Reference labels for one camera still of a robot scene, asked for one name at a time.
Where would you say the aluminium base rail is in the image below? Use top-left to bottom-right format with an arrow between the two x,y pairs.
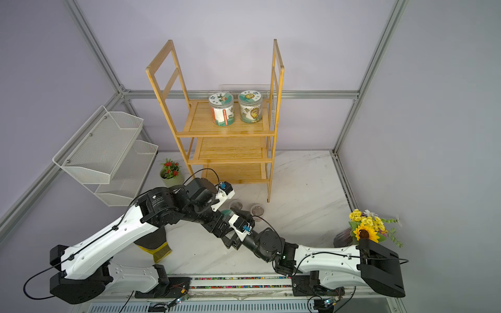
72,274 -> 406,312

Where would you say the green-lid sunflower seed jar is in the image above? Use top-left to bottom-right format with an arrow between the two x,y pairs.
238,90 -> 263,123

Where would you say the white mesh wall basket rack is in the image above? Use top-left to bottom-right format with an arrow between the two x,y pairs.
52,106 -> 158,207

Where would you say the sunflower bouquet in vase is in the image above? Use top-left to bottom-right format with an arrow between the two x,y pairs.
333,209 -> 404,248

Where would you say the seed jar with red base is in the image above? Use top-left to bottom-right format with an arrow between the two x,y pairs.
209,92 -> 235,127

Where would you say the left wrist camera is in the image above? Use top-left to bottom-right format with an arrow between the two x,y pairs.
211,181 -> 235,212

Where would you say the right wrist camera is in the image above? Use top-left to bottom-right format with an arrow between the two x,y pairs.
228,214 -> 254,242

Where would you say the small clear seed cup middle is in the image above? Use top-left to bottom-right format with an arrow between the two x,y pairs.
230,200 -> 243,210

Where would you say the black and yellow glove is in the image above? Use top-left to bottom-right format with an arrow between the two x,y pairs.
134,228 -> 172,263

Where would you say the small clear seed cup right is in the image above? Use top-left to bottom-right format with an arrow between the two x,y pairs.
250,204 -> 265,217

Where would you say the bamboo three-tier shelf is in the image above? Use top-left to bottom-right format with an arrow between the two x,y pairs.
146,40 -> 285,189

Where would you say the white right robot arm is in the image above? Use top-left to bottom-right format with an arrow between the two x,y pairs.
223,210 -> 406,298

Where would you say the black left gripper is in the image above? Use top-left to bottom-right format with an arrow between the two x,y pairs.
183,207 -> 237,239

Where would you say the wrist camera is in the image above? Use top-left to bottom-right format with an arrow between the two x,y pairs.
228,214 -> 254,242
211,181 -> 235,212

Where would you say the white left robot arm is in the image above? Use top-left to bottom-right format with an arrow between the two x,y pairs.
50,178 -> 235,305

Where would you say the green pot with red flowers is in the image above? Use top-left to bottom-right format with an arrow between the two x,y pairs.
160,158 -> 185,187

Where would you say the small clear seed cup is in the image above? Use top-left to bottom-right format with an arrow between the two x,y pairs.
250,204 -> 265,217
230,200 -> 243,210

